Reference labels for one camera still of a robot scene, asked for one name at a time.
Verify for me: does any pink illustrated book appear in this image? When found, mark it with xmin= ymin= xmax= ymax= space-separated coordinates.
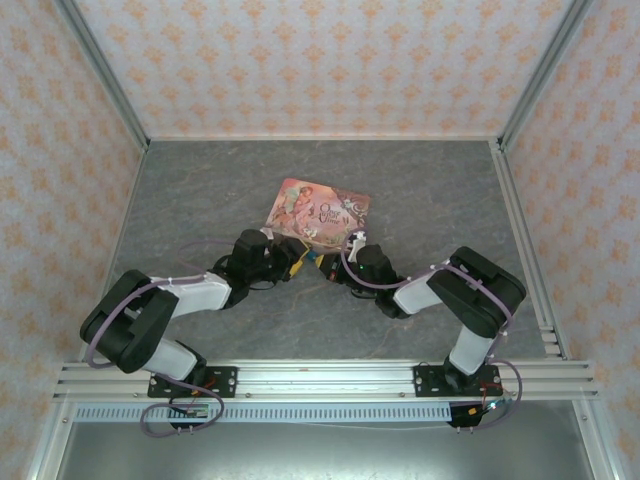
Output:
xmin=267 ymin=177 xmax=373 ymax=253

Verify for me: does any aluminium mounting rail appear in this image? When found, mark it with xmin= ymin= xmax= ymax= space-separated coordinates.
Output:
xmin=52 ymin=363 xmax=601 ymax=401

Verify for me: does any aluminium frame crossbar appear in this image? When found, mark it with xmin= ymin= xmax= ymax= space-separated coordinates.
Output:
xmin=147 ymin=133 xmax=501 ymax=142

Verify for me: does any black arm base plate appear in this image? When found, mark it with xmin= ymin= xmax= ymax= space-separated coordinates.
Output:
xmin=413 ymin=363 xmax=501 ymax=399
xmin=147 ymin=366 xmax=239 ymax=400

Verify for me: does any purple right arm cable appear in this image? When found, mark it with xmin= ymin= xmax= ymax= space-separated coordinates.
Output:
xmin=339 ymin=229 xmax=514 ymax=361

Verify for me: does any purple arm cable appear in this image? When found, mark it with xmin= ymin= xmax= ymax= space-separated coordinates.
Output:
xmin=85 ymin=239 xmax=241 ymax=370
xmin=339 ymin=229 xmax=514 ymax=361

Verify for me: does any aluminium side rail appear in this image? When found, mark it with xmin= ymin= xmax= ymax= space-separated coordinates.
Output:
xmin=489 ymin=139 xmax=571 ymax=362
xmin=62 ymin=148 xmax=150 ymax=367

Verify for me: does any white slotted cable duct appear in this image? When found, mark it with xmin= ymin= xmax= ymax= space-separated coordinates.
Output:
xmin=74 ymin=403 xmax=454 ymax=424

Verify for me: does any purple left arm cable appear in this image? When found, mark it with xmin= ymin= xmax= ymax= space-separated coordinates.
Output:
xmin=85 ymin=239 xmax=241 ymax=370

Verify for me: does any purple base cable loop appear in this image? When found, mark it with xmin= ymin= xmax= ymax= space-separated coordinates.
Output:
xmin=139 ymin=383 xmax=225 ymax=437
xmin=457 ymin=357 xmax=526 ymax=432

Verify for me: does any aluminium frame post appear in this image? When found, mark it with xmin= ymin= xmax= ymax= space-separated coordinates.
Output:
xmin=53 ymin=0 xmax=151 ymax=154
xmin=497 ymin=0 xmax=594 ymax=154

